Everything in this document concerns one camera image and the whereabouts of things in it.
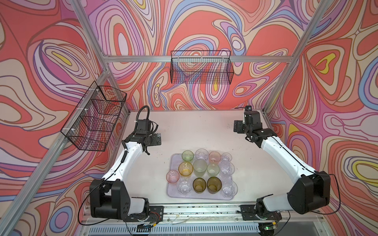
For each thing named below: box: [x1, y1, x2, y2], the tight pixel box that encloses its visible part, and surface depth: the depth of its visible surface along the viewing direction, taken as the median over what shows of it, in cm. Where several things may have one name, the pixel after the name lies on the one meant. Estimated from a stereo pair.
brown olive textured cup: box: [206, 176, 222, 195], surface depth 78 cm
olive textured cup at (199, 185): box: [192, 177, 207, 194], surface depth 79 cm
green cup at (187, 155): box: [181, 149, 195, 162], surface depth 91 cm
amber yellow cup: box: [178, 161, 194, 177], surface depth 86 cm
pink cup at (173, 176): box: [165, 169, 180, 184], surface depth 85 cm
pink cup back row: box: [208, 150, 221, 166], surface depth 91 cm
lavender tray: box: [166, 152, 234, 201], surface depth 82 cm
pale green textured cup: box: [207, 163, 221, 177], surface depth 84 cm
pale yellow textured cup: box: [192, 158, 208, 178], surface depth 83 cm
